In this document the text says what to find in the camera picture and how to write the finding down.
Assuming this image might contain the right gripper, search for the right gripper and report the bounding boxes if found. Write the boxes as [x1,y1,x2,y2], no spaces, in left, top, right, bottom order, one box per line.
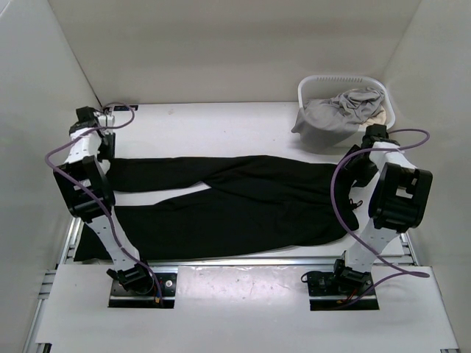
[336,144,379,188]

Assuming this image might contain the black trousers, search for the black trousers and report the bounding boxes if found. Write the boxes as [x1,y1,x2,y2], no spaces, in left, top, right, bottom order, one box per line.
[73,154,361,263]

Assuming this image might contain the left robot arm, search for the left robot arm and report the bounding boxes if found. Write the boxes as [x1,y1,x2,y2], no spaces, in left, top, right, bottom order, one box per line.
[45,106,156,295]

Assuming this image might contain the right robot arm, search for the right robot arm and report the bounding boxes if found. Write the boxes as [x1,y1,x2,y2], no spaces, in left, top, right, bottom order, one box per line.
[330,124,433,294]

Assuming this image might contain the black label sticker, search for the black label sticker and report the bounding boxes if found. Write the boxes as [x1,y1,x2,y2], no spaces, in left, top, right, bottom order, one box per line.
[113,104,138,112]

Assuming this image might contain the beige garment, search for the beige garment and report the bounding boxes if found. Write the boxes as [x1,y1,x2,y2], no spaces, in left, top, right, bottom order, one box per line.
[361,106,387,128]

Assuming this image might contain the grey garment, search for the grey garment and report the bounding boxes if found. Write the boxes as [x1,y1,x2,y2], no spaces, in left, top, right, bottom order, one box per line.
[291,88,385,152]

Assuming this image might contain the white laundry basket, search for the white laundry basket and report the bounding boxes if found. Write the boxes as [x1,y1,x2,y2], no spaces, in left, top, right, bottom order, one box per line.
[291,75,395,151]

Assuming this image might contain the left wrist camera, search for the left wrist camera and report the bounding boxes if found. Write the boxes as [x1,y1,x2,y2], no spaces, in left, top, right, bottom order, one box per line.
[95,112,116,130]

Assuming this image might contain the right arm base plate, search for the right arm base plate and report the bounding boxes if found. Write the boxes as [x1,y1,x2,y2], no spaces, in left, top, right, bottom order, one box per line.
[300,271,380,312]

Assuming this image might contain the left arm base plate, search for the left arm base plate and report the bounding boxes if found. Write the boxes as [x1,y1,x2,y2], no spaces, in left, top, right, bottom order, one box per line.
[108,272,177,309]

